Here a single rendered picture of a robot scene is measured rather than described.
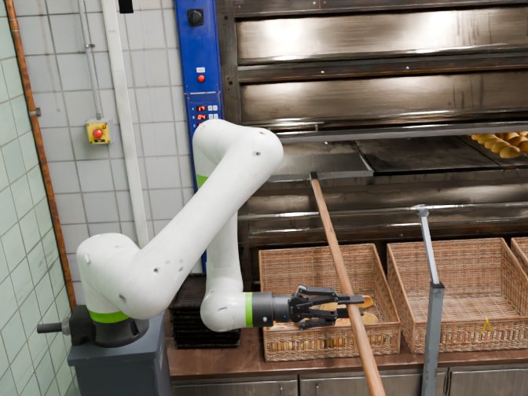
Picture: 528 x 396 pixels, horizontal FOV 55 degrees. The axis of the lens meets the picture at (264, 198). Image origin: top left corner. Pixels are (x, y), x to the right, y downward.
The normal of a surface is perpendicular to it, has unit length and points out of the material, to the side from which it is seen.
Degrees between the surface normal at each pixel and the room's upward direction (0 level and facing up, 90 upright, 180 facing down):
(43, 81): 90
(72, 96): 90
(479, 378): 90
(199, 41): 90
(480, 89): 70
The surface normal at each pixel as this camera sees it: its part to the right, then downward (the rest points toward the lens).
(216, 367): -0.05, -0.93
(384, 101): 0.00, 0.02
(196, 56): 0.01, 0.36
